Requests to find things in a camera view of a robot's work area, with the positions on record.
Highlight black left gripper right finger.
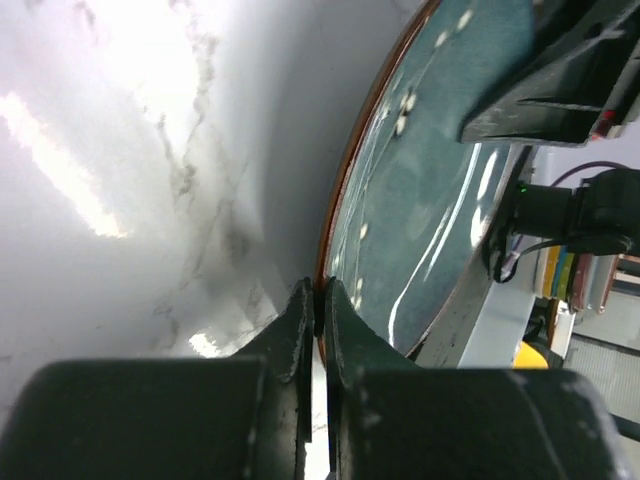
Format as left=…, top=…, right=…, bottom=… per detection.
left=324, top=279, right=625, bottom=479

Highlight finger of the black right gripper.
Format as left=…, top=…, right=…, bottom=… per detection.
left=460, top=0, right=639, bottom=146

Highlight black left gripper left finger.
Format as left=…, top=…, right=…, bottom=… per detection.
left=1, top=279, right=314, bottom=479

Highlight dark teal floral plate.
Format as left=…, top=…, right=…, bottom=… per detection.
left=317, top=1, right=535, bottom=355

